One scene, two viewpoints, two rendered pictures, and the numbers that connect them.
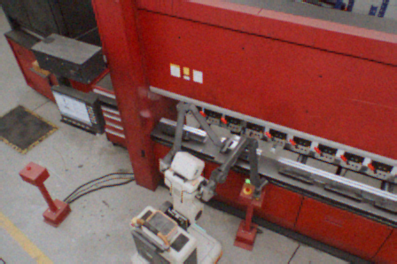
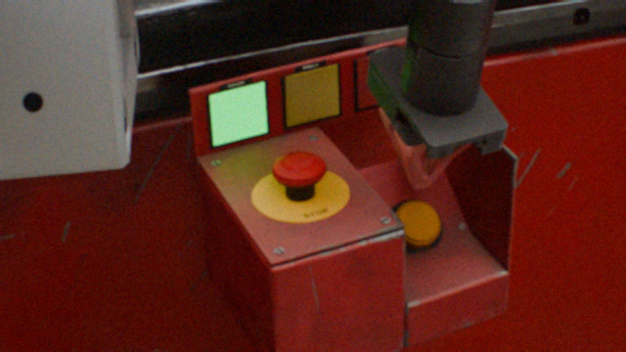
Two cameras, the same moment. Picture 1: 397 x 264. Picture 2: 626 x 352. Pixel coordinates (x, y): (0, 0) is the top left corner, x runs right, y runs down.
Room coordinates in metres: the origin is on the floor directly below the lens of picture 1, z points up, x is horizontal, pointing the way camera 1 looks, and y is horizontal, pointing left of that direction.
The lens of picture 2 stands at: (1.29, 0.11, 1.30)
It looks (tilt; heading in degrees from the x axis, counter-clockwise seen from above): 33 degrees down; 316
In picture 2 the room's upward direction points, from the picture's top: 3 degrees counter-clockwise
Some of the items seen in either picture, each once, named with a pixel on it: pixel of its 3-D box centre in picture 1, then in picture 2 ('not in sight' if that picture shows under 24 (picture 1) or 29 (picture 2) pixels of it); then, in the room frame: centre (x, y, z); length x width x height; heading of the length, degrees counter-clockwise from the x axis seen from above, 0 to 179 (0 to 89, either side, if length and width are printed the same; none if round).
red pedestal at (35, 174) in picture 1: (45, 194); not in sight; (2.17, 1.56, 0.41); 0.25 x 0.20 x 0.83; 152
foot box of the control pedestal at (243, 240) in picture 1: (245, 235); not in sight; (1.83, -0.47, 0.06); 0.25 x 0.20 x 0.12; 158
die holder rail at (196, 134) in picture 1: (182, 129); not in sight; (2.52, 0.14, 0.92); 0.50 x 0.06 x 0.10; 62
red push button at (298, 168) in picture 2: not in sight; (299, 181); (1.87, -0.43, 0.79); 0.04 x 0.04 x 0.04
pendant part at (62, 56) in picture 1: (80, 90); not in sight; (2.42, 0.98, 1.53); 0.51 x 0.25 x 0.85; 61
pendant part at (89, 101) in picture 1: (81, 108); not in sight; (2.33, 0.98, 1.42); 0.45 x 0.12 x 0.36; 61
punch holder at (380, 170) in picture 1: (380, 166); not in sight; (1.72, -1.39, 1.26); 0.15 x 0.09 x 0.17; 62
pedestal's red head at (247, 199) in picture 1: (252, 193); (353, 205); (1.86, -0.48, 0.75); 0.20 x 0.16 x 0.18; 68
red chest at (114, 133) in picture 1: (129, 112); not in sight; (3.27, 0.82, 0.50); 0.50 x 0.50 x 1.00; 62
